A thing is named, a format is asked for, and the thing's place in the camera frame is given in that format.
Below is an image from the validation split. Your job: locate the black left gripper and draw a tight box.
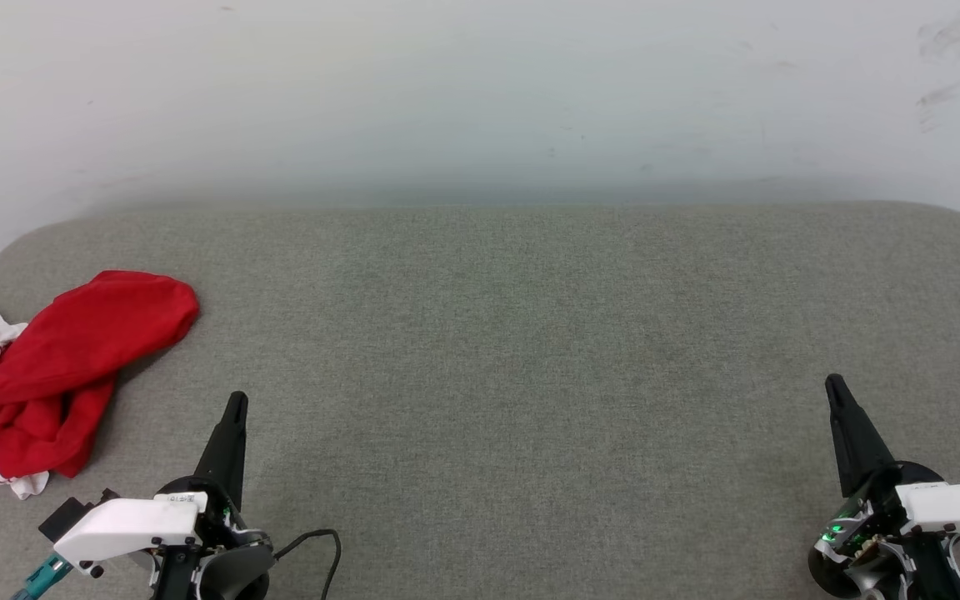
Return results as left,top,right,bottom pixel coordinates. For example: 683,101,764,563
151,391,274,600

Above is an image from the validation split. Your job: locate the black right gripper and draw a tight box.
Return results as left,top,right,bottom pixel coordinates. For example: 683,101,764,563
809,373,960,600

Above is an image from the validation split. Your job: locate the red and white basketball jersey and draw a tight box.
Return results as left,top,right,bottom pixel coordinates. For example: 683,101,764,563
0,270,200,501

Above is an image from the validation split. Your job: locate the thin black cable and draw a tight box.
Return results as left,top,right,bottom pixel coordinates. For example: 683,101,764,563
274,529,342,600

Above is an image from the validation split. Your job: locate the teal cable connector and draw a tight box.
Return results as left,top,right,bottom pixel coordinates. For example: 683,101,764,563
12,554,73,600

